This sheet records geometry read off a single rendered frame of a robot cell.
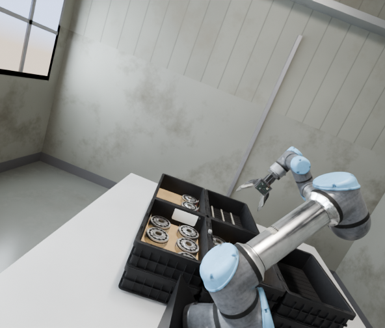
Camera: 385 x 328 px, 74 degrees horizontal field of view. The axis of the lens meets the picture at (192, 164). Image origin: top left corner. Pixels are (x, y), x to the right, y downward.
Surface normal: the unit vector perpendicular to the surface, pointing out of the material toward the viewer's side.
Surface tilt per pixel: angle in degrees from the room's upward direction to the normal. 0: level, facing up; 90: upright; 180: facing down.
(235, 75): 90
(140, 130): 90
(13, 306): 0
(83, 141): 90
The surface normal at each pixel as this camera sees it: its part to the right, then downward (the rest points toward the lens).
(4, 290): 0.36, -0.90
